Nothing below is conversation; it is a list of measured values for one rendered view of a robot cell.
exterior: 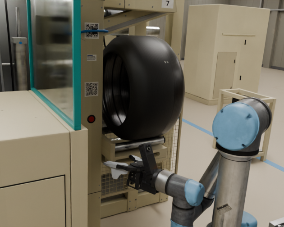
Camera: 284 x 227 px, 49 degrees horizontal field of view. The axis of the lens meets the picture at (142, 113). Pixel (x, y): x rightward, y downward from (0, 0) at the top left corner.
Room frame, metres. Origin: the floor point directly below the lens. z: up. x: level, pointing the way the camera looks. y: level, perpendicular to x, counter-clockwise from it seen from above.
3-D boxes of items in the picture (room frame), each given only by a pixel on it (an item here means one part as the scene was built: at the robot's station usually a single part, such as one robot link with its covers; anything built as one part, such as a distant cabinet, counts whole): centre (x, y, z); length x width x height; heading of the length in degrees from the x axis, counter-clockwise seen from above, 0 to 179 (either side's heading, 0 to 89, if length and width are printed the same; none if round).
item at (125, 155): (1.66, 0.02, 0.84); 0.36 x 0.09 x 0.06; 121
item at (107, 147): (1.68, 0.24, 0.90); 0.40 x 0.03 x 0.10; 31
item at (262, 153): (3.77, -1.27, 0.40); 0.60 x 0.35 x 0.80; 28
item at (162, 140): (1.66, 0.01, 0.90); 0.35 x 0.05 x 0.05; 121
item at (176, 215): (0.93, -0.16, 0.94); 0.11 x 0.08 x 0.11; 144
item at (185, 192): (0.91, -0.15, 1.04); 0.11 x 0.08 x 0.09; 54
